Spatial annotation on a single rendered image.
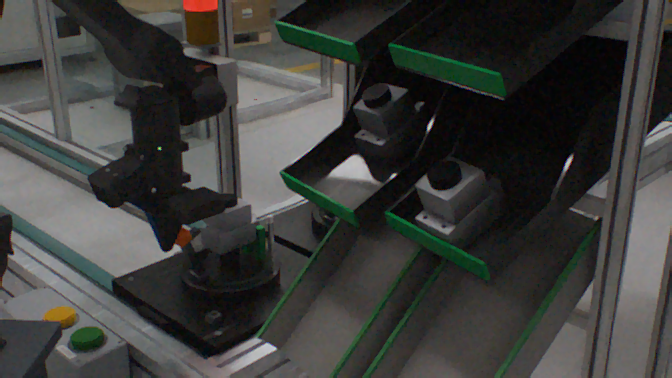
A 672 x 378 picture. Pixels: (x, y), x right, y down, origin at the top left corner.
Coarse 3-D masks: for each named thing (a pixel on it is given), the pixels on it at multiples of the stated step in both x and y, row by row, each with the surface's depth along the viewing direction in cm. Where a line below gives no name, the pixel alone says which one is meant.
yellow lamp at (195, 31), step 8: (216, 8) 118; (192, 16) 116; (200, 16) 116; (208, 16) 116; (216, 16) 117; (192, 24) 116; (200, 24) 116; (208, 24) 117; (216, 24) 118; (192, 32) 117; (200, 32) 117; (208, 32) 117; (216, 32) 118; (192, 40) 117; (200, 40) 117; (208, 40) 117; (216, 40) 118
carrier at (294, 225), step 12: (312, 204) 135; (276, 216) 130; (288, 216) 130; (300, 216) 130; (312, 216) 126; (324, 216) 124; (276, 228) 126; (288, 228) 126; (300, 228) 126; (312, 228) 126; (324, 228) 123; (276, 240) 124; (288, 240) 122; (300, 240) 122; (312, 240) 122; (300, 252) 120; (312, 252) 118
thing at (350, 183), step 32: (384, 64) 87; (416, 96) 90; (448, 96) 77; (352, 128) 88; (448, 128) 78; (320, 160) 86; (352, 160) 84; (416, 160) 77; (320, 192) 78; (352, 192) 80; (384, 192) 76; (352, 224) 76
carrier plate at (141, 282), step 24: (168, 264) 115; (288, 264) 115; (120, 288) 109; (144, 288) 108; (168, 288) 108; (288, 288) 109; (168, 312) 103; (192, 312) 103; (240, 312) 103; (264, 312) 103; (192, 336) 99; (216, 336) 98; (240, 336) 98
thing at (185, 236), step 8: (184, 232) 102; (192, 232) 103; (200, 232) 104; (176, 240) 101; (184, 240) 102; (184, 248) 103; (192, 248) 103; (192, 256) 104; (192, 264) 104; (200, 264) 105; (200, 272) 106
